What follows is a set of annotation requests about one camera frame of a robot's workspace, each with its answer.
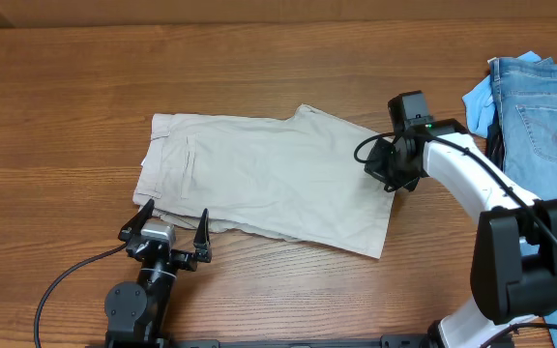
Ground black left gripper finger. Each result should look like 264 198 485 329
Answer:
193 209 212 263
118 199 155 242

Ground beige shorts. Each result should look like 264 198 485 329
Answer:
132 104 394 258

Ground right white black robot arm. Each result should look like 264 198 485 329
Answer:
362 91 557 348

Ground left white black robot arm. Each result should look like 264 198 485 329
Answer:
104 199 212 347

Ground dark navy garment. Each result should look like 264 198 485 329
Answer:
485 122 505 169

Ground light blue shirt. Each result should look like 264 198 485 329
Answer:
461 50 555 139

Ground blue denim jeans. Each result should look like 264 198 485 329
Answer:
488 56 557 348

